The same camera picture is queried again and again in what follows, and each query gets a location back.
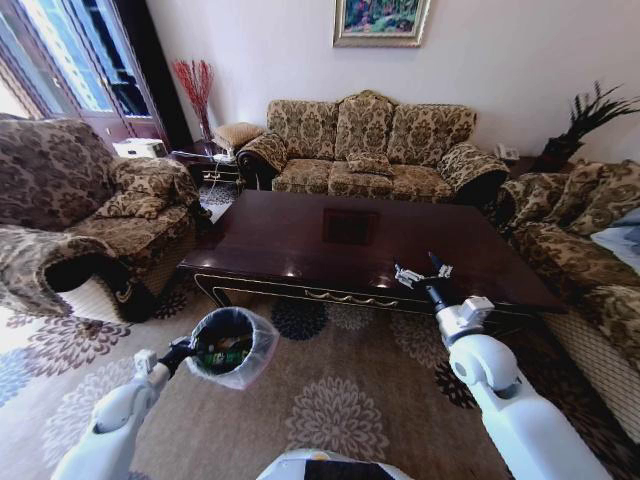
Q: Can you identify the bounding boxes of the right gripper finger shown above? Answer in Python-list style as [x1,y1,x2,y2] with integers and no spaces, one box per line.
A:
[427,251,455,280]
[393,263,425,291]

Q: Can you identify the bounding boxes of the black round trash bin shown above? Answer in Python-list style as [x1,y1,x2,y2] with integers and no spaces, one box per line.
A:
[195,310,255,377]

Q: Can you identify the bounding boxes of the green trash package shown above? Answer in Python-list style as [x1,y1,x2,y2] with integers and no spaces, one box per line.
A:
[202,349,249,367]

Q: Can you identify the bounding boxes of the clear plastic bin liner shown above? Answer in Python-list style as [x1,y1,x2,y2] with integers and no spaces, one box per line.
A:
[184,306,281,393]

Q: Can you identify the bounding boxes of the small floral sofa pillow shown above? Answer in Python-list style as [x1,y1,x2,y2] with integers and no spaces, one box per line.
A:
[345,152,396,178]

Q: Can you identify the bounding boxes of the floral sofa with pillows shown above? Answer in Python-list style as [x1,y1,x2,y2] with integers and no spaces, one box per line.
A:
[496,158,640,444]

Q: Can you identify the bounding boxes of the dark wooden coffee table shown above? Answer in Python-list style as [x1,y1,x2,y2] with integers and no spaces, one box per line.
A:
[177,188,569,332]

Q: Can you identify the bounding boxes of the dark wooden corner table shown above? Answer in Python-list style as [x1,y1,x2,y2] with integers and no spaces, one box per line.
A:
[501,155,576,180]

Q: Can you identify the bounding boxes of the floral armchair pillow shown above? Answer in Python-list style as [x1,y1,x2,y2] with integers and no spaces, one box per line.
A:
[94,192,169,222]

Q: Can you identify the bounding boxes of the black white patterned mat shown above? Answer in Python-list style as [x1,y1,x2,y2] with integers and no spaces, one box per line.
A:
[198,181,247,222]

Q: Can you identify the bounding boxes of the large floral cushion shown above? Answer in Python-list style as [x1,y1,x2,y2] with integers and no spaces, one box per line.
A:
[544,160,607,226]
[567,163,640,237]

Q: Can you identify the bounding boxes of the beige floral rug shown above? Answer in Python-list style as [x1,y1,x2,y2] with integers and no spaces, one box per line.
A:
[0,279,617,480]

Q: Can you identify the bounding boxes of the dark brown pot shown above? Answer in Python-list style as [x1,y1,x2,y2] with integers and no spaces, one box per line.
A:
[542,135,584,162]

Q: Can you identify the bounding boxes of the light blue cloth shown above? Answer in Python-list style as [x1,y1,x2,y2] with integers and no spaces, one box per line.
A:
[590,207,640,276]

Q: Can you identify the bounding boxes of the floral three-seat sofa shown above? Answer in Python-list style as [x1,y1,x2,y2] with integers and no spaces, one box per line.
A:
[235,89,512,206]

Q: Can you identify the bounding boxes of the dark wooden side table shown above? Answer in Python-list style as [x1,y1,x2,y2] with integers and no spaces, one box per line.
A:
[168,139,242,190]

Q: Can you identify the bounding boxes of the white robot front shell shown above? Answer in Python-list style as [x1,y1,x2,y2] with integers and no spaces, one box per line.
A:
[255,448,417,480]

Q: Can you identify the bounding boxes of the white box appliance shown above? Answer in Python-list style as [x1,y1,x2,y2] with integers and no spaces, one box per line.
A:
[112,138,167,161]

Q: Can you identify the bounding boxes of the floral armchair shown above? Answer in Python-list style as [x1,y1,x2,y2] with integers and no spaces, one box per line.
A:
[0,113,214,324]

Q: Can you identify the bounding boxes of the gold square cushion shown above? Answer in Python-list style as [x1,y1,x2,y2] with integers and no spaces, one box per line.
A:
[212,122,266,149]

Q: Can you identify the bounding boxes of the dark feather decoration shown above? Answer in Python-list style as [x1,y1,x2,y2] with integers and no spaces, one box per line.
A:
[564,82,640,145]

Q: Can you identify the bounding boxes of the framed landscape painting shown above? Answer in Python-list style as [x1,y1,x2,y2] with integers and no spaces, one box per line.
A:
[332,0,432,50]

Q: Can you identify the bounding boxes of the red decorative branches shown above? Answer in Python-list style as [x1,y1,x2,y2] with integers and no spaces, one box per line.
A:
[172,59,217,115]

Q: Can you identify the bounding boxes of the dark curtain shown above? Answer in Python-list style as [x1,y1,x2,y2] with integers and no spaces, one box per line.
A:
[112,0,194,152]

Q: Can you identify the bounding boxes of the glass balcony door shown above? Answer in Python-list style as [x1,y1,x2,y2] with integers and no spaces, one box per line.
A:
[0,0,167,147]

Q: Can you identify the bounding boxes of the white power cable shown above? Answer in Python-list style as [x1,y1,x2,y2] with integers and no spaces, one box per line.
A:
[201,152,237,202]

